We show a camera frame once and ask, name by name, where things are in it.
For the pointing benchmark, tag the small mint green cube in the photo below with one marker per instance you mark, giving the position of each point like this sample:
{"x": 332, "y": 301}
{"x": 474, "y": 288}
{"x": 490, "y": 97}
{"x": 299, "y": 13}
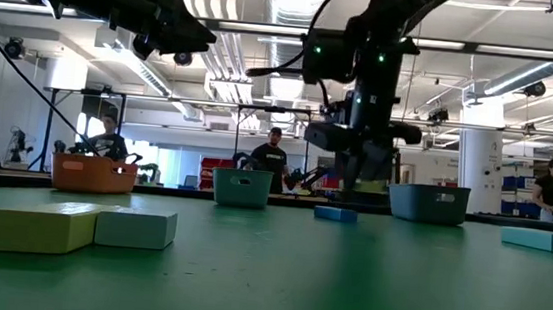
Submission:
{"x": 137, "y": 230}

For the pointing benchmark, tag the white round column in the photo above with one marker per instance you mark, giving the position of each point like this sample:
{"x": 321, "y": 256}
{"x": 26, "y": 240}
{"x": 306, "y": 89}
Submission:
{"x": 482, "y": 158}

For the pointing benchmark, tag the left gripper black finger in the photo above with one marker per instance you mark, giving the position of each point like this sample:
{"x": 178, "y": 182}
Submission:
{"x": 194, "y": 28}
{"x": 186, "y": 43}

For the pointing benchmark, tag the orange plastic basket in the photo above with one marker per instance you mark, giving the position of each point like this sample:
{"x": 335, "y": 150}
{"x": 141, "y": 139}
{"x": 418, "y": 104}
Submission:
{"x": 93, "y": 179}

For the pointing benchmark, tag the green table mat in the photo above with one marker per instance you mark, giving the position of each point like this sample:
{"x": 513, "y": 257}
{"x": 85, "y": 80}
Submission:
{"x": 295, "y": 287}

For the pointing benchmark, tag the black round ceiling fixture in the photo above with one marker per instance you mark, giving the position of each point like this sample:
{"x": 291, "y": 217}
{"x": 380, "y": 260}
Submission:
{"x": 183, "y": 59}
{"x": 13, "y": 48}
{"x": 534, "y": 88}

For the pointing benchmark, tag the red storage bins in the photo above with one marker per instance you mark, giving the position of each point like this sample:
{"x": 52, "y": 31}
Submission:
{"x": 213, "y": 163}

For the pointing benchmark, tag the blue rectangular block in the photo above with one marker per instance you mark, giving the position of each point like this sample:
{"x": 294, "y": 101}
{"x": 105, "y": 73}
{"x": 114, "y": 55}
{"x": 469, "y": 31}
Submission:
{"x": 335, "y": 214}

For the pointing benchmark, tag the grey-blue plastic basket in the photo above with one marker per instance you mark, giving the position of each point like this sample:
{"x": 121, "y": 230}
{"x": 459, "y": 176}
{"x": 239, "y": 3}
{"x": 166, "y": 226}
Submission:
{"x": 427, "y": 206}

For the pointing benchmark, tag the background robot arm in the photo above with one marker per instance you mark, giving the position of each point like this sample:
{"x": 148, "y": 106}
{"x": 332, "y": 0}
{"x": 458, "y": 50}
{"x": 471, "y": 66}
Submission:
{"x": 19, "y": 145}

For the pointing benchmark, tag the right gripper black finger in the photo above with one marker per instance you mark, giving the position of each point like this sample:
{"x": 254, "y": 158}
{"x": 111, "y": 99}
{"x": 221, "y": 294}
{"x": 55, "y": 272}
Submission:
{"x": 378, "y": 168}
{"x": 353, "y": 169}

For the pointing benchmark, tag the mint green rectangular block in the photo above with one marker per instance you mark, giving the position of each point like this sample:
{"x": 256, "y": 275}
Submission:
{"x": 530, "y": 240}

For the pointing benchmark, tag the blue storage bins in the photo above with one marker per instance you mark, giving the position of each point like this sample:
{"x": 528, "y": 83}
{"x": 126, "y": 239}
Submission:
{"x": 520, "y": 184}

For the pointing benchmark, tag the silver ceiling air duct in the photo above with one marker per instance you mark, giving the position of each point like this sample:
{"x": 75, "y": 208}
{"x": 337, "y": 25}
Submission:
{"x": 289, "y": 5}

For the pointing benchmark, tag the teal plastic basket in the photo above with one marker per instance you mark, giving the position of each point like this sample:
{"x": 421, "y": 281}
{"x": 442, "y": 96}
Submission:
{"x": 240, "y": 194}

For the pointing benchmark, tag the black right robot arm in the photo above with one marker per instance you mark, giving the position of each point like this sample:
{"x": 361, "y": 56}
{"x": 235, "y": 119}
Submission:
{"x": 394, "y": 15}

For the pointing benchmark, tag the black table frame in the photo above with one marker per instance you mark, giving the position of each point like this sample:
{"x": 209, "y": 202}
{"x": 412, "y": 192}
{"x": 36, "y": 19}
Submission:
{"x": 178, "y": 192}

